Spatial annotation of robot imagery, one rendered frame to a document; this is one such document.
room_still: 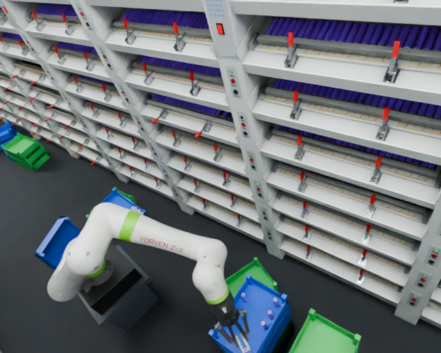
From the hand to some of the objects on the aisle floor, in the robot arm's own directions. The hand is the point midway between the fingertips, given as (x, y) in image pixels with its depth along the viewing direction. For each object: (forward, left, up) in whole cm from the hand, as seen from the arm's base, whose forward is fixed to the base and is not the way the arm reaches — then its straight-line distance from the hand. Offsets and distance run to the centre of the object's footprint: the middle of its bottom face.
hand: (242, 343), depth 131 cm
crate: (+8, +135, -37) cm, 140 cm away
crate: (+26, +30, -40) cm, 56 cm away
